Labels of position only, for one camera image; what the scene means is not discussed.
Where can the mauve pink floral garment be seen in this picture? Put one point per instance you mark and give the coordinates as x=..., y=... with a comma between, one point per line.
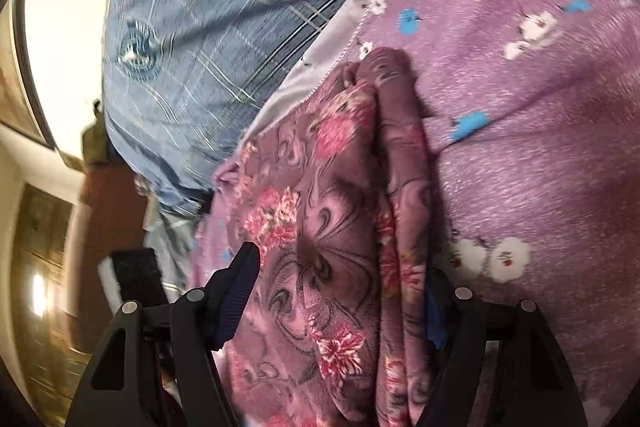
x=335, y=197

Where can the blue plaid pillow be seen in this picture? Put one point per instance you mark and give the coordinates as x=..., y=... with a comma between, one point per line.
x=182, y=79

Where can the olive green cloth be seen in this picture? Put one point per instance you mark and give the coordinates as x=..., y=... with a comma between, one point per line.
x=95, y=145

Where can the purple floral bedsheet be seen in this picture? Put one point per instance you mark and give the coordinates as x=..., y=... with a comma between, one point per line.
x=530, y=113

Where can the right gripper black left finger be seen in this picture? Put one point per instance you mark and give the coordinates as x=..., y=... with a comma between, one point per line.
x=154, y=366

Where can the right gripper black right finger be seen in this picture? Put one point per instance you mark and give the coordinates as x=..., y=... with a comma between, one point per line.
x=532, y=383

